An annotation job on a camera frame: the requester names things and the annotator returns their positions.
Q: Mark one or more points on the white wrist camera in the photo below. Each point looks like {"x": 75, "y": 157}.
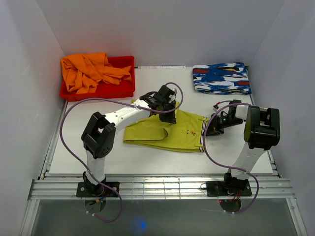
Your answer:
{"x": 173, "y": 94}
{"x": 220, "y": 104}

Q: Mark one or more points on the yellow-green trousers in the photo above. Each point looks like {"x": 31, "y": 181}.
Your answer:
{"x": 184, "y": 136}

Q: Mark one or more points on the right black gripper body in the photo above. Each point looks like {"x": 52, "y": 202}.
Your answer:
{"x": 220, "y": 123}

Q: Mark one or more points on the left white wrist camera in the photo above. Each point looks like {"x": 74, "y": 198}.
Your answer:
{"x": 173, "y": 94}

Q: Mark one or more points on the folded blue patterned trousers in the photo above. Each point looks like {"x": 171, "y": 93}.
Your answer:
{"x": 221, "y": 78}

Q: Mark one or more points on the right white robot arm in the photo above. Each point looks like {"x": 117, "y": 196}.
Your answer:
{"x": 261, "y": 132}

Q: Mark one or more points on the orange trousers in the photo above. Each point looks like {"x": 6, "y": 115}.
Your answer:
{"x": 82, "y": 73}

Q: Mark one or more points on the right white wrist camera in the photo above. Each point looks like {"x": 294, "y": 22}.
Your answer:
{"x": 220, "y": 104}

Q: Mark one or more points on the red plastic bin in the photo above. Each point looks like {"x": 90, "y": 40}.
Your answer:
{"x": 125, "y": 89}

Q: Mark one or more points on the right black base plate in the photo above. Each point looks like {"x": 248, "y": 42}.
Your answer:
{"x": 221, "y": 189}

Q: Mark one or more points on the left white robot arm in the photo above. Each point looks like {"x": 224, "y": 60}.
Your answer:
{"x": 99, "y": 134}

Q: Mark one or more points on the aluminium frame rail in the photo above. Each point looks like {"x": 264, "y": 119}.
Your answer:
{"x": 158, "y": 188}

